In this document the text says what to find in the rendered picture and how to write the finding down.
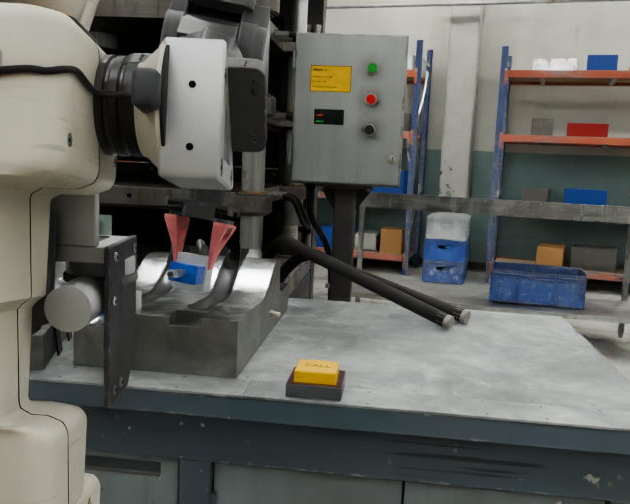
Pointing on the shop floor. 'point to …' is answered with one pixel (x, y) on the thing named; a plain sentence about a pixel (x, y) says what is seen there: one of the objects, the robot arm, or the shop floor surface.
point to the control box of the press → (347, 128)
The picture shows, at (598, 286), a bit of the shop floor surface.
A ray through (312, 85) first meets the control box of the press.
